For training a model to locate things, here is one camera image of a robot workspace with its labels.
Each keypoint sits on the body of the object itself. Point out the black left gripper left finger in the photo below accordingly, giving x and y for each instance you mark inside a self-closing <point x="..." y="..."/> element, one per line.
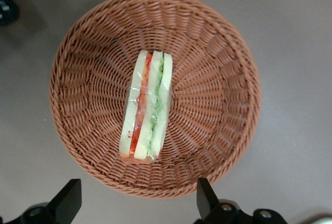
<point x="68" y="200"/>

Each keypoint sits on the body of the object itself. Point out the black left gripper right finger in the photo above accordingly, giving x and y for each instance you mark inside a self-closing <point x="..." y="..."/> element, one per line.
<point x="206" y="198"/>

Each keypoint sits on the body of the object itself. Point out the plastic sandwich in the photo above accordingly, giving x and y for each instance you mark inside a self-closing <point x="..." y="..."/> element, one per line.
<point x="146" y="104"/>

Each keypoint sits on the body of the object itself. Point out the round brown wicker basket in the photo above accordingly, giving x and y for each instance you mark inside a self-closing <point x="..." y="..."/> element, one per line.
<point x="207" y="91"/>

